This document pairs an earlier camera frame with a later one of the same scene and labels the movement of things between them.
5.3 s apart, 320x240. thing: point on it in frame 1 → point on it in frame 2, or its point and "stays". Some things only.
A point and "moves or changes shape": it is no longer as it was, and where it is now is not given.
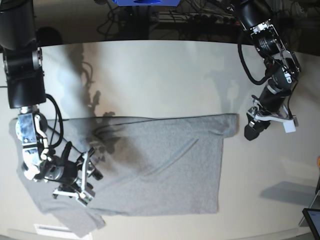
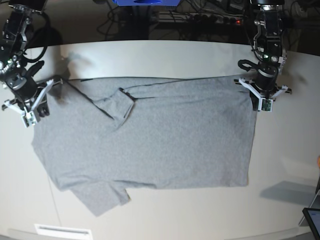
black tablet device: [313, 216] stays
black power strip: [212, 19] stays
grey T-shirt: [150, 165] moves or changes shape
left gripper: [62, 171] → [26, 89]
